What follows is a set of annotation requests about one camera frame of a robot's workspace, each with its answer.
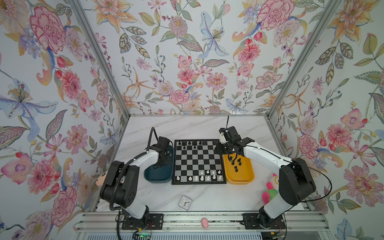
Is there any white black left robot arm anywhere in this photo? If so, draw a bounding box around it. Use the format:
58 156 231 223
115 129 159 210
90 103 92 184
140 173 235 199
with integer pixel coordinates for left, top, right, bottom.
97 127 174 230

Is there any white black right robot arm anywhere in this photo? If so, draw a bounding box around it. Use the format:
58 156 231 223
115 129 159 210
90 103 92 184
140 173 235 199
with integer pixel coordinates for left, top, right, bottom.
219 127 316 229

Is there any black white chess board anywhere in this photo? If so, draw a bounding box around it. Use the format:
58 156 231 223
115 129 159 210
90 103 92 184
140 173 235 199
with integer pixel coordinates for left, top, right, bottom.
172 139 227 186

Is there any teal plastic tray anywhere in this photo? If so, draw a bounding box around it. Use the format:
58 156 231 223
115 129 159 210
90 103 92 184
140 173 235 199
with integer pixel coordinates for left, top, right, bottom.
144 145 174 184

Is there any yellow plastic tray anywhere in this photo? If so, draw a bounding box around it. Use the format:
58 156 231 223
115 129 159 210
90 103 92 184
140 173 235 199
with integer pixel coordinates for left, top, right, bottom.
223 154 255 185

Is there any small white square clock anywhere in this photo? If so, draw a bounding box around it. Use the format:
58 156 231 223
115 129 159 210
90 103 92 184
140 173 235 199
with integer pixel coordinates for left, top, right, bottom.
179 196 193 211

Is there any green pink owl plush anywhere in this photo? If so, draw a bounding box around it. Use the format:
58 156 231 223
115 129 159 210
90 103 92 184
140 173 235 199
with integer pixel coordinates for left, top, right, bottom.
262 174 279 204

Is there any pink faced plush doll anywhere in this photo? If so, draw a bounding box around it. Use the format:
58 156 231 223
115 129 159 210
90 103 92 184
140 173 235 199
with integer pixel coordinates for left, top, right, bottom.
96 172 108 187

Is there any small pink toy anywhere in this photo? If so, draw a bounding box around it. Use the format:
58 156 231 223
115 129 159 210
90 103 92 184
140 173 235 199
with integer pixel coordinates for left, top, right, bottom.
201 218 209 229

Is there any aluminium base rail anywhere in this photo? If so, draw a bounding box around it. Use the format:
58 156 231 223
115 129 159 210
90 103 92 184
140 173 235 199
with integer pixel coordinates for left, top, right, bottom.
74 211 330 233

